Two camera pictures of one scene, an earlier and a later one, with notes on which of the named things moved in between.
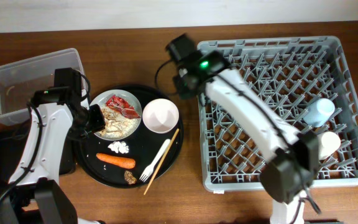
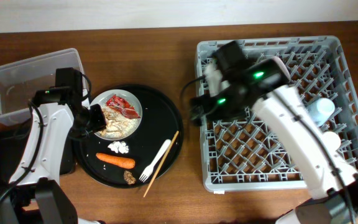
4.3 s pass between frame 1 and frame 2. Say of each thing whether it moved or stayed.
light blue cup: stayed
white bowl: moved
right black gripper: moved
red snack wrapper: stayed
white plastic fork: stayed
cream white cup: stayed
